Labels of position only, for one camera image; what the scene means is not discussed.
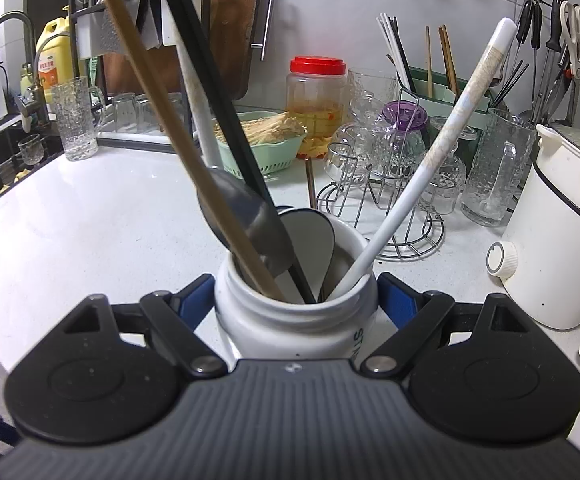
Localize white-handled scissors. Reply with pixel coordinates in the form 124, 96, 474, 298
560, 0, 580, 79

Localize wire glass rack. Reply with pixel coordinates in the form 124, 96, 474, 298
315, 142, 446, 261

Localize white mug green logo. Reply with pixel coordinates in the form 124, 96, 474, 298
213, 207, 378, 361

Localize large steel spoon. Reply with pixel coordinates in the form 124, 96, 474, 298
196, 166, 297, 277

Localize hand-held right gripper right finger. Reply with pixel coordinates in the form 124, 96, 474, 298
360, 272, 528, 379

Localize wooden chopstick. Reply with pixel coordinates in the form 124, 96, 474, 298
89, 0, 287, 303

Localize black-handled steel utensil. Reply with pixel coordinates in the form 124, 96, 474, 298
515, 2, 533, 43
545, 0, 566, 53
530, 2, 543, 48

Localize green utensil caddy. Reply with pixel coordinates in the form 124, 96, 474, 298
397, 85, 511, 133

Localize steel kitchen faucet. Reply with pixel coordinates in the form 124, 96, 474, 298
0, 10, 46, 126

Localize white drain tray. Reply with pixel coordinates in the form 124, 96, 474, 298
96, 127, 206, 153

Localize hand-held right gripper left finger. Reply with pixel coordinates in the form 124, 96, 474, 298
62, 272, 228, 379

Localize white electric cooking pot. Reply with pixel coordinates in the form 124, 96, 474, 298
486, 122, 580, 365

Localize green plastic basket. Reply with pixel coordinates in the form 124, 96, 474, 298
215, 110, 307, 177

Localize stemmed crystal glass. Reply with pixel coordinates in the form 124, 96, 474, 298
417, 115, 478, 216
326, 92, 388, 186

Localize tall textured glass mug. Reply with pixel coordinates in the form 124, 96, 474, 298
461, 107, 539, 227
50, 76, 106, 162

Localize enoki mushrooms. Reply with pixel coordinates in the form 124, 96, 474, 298
214, 112, 306, 146

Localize clear drinking glass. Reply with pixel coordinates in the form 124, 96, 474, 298
112, 92, 139, 133
135, 94, 162, 133
157, 92, 187, 133

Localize bunch of assorted chopsticks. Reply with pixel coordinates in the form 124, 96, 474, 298
376, 10, 530, 106

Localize black metal kitchen rack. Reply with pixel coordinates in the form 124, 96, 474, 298
67, 0, 211, 153

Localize small green bottle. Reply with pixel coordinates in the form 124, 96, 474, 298
19, 62, 36, 96

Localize black sink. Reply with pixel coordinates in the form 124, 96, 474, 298
0, 125, 53, 211

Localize yellow detergent bottle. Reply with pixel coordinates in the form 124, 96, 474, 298
36, 6, 80, 106

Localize black-rimmed white soup spoon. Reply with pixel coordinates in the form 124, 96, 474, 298
276, 206, 337, 303

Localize purple-footed glass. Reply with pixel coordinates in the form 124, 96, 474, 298
377, 100, 431, 171

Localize wooden cutting board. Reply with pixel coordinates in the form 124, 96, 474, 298
102, 0, 278, 103

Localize small brown spoon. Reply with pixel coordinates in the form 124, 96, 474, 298
304, 156, 317, 211

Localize red-lidded plastic jar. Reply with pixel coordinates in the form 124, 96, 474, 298
285, 56, 348, 158

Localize small stemmed glass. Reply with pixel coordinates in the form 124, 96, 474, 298
17, 132, 46, 167

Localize grey textured knife holder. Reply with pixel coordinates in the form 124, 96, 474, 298
72, 0, 206, 61

